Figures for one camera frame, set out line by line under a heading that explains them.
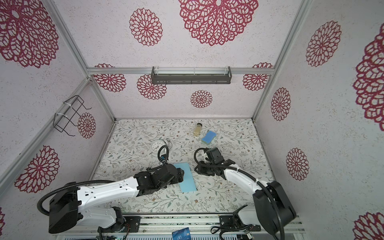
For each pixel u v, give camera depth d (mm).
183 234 716
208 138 1088
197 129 1119
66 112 761
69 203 403
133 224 732
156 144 1001
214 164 665
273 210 416
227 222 740
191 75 939
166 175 585
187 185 826
